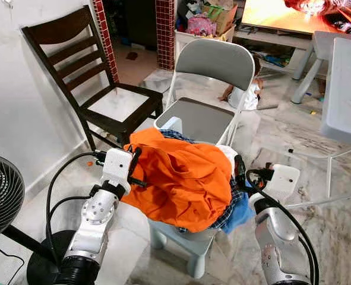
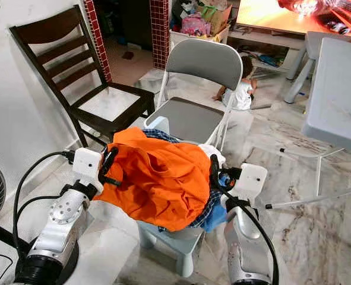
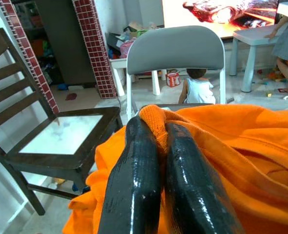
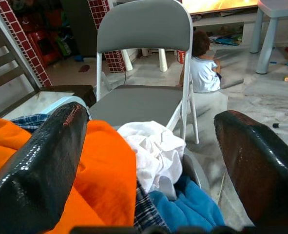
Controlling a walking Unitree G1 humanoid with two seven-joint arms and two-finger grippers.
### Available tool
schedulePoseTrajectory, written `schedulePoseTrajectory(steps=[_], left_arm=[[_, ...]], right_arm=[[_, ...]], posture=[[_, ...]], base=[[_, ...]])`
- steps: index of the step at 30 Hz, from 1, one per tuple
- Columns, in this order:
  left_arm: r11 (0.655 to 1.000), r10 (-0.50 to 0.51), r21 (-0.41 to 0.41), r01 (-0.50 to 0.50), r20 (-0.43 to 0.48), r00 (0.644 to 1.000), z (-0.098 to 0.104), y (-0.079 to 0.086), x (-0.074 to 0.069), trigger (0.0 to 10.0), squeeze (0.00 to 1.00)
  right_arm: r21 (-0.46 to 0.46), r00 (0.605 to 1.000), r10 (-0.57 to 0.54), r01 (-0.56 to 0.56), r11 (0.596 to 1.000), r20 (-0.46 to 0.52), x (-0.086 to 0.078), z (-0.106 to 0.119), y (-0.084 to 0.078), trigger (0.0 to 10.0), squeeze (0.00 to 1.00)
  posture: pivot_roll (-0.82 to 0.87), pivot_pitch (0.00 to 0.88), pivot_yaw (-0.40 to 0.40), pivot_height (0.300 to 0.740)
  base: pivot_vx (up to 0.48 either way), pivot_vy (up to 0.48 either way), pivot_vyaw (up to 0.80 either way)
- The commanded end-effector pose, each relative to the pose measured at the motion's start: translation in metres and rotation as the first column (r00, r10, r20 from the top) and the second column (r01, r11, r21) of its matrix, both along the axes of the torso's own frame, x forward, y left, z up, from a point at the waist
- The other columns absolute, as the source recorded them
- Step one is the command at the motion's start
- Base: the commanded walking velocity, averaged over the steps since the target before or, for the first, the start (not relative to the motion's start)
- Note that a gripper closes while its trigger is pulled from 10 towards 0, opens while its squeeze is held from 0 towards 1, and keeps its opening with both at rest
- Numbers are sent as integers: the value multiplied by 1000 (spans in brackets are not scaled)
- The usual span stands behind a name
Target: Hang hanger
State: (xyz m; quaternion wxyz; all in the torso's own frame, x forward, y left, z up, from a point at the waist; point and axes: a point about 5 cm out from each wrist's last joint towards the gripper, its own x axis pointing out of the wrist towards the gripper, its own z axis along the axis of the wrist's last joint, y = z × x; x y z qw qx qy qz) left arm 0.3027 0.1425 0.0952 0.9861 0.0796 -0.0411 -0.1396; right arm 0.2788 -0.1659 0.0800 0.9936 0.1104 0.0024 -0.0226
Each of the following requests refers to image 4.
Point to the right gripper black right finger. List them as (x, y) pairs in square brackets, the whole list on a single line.
[(255, 170)]

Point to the light blue kids table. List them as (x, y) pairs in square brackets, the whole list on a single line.
[(268, 48)]

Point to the white plastic stool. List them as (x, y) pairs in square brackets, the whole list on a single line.
[(162, 61)]

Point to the red snack packet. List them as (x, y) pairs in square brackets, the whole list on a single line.
[(181, 57)]

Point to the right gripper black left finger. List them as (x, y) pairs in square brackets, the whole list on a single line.
[(36, 170)]

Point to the grey white folding chair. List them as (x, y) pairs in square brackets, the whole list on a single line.
[(139, 104)]

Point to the blue fleece garment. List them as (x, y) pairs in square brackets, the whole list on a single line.
[(187, 209)]

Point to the blue plaid garment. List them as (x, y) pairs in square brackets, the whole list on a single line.
[(146, 212)]

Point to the red brick pattern playhouse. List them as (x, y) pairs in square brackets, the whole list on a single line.
[(114, 61)]

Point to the orange garment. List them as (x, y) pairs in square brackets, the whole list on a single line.
[(104, 170)]

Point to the bright television screen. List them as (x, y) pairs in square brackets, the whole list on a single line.
[(219, 5)]

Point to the dark wooden chair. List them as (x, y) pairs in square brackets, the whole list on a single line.
[(85, 92)]

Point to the white cotton cloth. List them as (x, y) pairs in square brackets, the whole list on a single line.
[(153, 151)]

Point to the small child in pale shirt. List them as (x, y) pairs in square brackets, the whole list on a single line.
[(204, 75)]

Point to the grey plastic folding table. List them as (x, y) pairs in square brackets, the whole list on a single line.
[(287, 125)]

